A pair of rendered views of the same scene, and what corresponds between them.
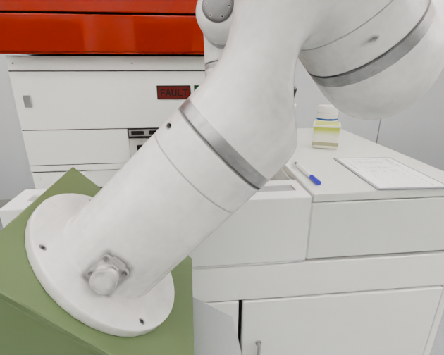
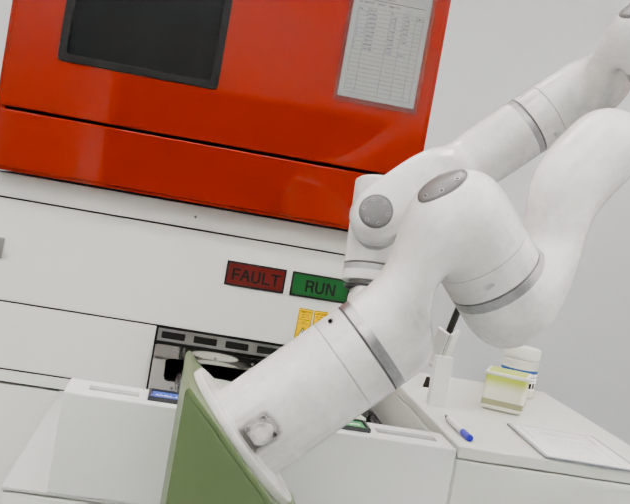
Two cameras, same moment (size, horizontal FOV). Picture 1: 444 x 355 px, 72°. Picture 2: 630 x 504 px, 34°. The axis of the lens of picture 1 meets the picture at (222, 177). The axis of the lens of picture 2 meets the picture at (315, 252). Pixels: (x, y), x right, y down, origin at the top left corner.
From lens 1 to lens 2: 0.93 m
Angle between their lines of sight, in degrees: 17
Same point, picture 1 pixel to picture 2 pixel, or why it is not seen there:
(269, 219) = (397, 471)
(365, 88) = (489, 319)
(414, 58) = (523, 303)
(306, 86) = not seen: hidden behind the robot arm
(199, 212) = (346, 392)
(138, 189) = (300, 366)
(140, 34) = (225, 178)
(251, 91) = (401, 306)
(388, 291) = not seen: outside the picture
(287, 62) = (428, 291)
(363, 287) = not seen: outside the picture
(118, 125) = (141, 317)
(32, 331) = (214, 451)
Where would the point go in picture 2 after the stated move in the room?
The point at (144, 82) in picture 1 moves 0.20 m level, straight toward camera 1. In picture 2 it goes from (208, 251) to (225, 262)
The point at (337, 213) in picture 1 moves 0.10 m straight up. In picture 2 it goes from (489, 480) to (502, 411)
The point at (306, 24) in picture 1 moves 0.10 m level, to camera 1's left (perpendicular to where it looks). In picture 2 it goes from (443, 270) to (356, 255)
